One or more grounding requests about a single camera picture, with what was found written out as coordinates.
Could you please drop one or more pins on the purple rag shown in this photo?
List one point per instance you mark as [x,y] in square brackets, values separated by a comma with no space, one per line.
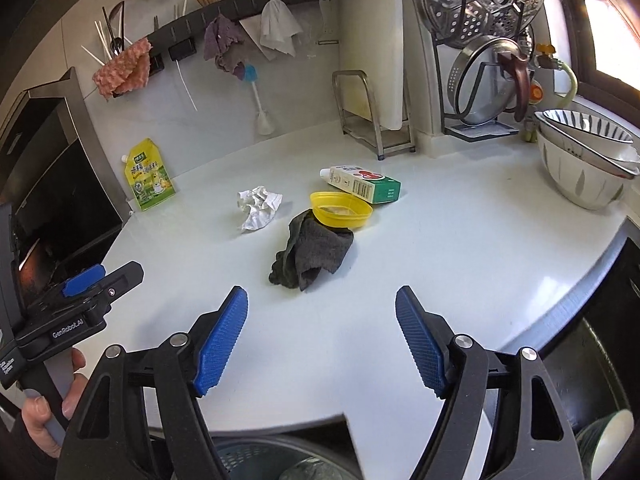
[222,42]

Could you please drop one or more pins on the black steel range hood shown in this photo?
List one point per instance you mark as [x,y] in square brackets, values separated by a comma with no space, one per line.
[45,160]

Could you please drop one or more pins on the perforated steel steamer plate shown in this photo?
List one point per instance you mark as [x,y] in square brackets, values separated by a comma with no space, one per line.
[475,5]

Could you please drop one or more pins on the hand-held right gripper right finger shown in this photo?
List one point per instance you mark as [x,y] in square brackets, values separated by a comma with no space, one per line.
[420,345]

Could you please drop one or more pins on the person's left hand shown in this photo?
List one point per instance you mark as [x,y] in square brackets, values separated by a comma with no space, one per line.
[37,415]

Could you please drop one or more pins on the pink dish cloth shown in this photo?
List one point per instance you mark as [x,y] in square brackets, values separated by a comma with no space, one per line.
[125,70]

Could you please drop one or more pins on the steel cutting board stand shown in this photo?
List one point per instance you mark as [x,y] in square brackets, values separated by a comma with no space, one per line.
[395,146]

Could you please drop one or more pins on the white hanging cloth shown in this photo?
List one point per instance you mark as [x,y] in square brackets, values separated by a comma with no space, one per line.
[277,30]

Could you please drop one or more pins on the dark window frame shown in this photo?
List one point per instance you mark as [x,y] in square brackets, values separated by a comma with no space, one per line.
[585,60]

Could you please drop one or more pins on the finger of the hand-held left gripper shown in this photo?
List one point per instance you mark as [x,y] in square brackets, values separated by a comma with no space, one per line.
[122,280]
[82,280]

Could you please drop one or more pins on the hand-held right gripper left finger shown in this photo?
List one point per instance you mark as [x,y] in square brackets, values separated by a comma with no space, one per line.
[220,340]

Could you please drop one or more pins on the grey perforated trash bin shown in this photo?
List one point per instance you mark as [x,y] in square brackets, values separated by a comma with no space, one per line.
[260,465]

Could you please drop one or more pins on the white green bowl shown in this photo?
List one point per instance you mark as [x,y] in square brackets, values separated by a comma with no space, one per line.
[610,445]

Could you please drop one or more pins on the white chopsticks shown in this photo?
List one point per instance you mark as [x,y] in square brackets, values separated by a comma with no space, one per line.
[100,45]

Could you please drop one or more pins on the yellow plastic lid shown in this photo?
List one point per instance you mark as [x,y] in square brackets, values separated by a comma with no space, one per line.
[320,208]

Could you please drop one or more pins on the white paper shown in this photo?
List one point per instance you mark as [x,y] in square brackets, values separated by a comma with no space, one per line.
[257,207]

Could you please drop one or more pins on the black kitchen sink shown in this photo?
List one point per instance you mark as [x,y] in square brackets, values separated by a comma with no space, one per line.
[600,340]

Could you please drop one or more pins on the large leaf-pattern bowl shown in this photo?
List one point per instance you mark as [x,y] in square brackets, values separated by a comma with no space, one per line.
[575,180]

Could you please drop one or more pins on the orange round knob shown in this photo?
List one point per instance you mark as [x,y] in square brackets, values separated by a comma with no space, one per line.
[536,92]

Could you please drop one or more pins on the dark grey cloth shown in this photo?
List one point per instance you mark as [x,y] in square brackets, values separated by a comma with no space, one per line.
[315,250]

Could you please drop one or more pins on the blue white bottle brush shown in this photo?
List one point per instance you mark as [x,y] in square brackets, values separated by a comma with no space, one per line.
[264,122]

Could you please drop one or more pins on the white cutting board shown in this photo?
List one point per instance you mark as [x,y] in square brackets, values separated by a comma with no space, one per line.
[370,35]

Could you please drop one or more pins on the striped rim bowl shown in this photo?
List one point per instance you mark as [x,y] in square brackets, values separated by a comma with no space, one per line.
[590,127]

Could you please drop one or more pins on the white green drink carton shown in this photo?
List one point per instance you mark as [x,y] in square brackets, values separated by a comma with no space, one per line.
[365,185]

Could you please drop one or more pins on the black lid rack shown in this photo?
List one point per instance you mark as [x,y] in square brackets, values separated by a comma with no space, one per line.
[480,133]

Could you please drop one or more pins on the yellow stand-up pouch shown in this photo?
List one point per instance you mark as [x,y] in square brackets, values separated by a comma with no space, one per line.
[150,180]

